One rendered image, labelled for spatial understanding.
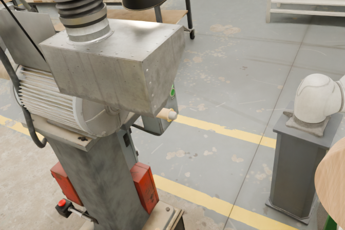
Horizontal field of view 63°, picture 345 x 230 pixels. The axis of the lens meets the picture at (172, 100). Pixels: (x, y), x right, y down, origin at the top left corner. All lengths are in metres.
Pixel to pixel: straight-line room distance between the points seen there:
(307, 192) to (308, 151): 0.33
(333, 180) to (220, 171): 1.76
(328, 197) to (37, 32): 0.79
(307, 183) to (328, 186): 1.23
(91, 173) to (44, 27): 0.63
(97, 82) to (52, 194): 1.92
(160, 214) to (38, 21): 1.26
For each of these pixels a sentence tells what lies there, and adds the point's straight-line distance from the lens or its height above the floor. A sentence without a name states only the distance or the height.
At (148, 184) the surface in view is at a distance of 1.60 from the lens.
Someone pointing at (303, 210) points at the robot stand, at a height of 0.12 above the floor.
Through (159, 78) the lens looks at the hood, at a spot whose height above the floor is 1.46.
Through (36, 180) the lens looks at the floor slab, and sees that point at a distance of 2.70.
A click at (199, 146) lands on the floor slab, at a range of 2.46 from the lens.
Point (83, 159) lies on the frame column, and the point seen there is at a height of 0.99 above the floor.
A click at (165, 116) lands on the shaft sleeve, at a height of 1.25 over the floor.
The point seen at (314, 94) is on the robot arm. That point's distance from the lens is 1.47.
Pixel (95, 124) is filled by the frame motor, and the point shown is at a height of 1.23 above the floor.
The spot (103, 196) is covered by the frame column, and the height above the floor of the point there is 0.74.
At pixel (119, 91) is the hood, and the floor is 1.44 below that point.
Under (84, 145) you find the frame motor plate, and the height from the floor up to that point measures 1.12.
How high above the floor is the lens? 1.78
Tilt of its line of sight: 37 degrees down
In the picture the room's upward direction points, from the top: 10 degrees counter-clockwise
